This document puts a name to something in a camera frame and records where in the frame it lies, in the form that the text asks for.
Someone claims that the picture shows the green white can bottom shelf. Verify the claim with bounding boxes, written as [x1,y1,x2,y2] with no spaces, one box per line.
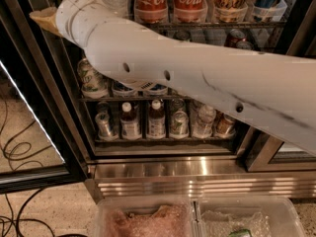
[170,111,189,138]

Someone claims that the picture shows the green can in bin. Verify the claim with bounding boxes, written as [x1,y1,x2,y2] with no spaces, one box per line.
[228,229,252,237]

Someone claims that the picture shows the clear plastic bin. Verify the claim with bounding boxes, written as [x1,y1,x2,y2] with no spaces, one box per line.
[93,196,197,237]
[196,196,307,237]

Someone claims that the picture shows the right coca-cola bottle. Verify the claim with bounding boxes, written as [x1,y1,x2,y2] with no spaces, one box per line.
[174,0,203,23]

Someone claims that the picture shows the front white green soda can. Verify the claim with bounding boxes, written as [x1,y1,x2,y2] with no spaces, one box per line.
[77,58,107,93]

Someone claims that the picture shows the stainless steel fridge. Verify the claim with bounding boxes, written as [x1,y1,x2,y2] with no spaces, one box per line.
[19,0,316,202]

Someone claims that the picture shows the left coca-cola bottle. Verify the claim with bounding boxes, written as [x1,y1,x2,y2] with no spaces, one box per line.
[136,0,167,24]

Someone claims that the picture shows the tea bottle white cap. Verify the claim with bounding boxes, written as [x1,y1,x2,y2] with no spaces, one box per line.
[120,102,141,140]
[147,100,166,139]

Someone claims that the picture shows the right clear plastic bin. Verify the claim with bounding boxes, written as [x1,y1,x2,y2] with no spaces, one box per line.
[196,196,307,237]

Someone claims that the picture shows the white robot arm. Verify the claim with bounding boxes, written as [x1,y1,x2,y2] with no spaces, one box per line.
[30,0,316,154]

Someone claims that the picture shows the clear water bottle bottom shelf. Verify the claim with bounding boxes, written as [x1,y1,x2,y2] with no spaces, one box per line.
[193,105,216,139]

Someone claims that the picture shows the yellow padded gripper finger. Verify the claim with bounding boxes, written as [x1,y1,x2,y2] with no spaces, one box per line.
[30,7,61,37]

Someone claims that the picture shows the left tea bottle white cap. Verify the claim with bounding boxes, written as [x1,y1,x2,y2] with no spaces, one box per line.
[120,102,141,140]

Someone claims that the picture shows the right tea bottle white cap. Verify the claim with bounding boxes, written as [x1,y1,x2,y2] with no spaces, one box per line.
[147,100,166,139]

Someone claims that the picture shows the pepsi can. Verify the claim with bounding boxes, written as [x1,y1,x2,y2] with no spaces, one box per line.
[114,81,132,92]
[146,84,167,92]

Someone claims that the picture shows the bronze can bottom shelf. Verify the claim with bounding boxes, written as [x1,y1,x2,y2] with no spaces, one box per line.
[215,115,236,136]

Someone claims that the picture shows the silver can bottom shelf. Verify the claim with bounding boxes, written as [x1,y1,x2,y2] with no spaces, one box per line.
[95,112,114,138]

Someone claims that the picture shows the blue orange tall can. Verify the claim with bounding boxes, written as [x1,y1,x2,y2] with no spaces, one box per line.
[253,0,278,22]

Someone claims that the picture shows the left clear plastic bin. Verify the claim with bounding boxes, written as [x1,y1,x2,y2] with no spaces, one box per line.
[93,196,197,237]

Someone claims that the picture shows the front left pepsi can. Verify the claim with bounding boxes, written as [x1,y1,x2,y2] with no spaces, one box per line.
[114,81,132,92]

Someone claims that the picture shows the open glass fridge door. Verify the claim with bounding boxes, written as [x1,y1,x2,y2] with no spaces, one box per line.
[0,0,87,195]

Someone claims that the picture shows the front right pepsi can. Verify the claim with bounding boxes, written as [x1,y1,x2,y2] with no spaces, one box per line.
[146,84,167,92]

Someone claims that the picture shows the coca-cola bottle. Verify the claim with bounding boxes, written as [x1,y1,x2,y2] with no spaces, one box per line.
[136,0,167,24]
[174,0,203,23]

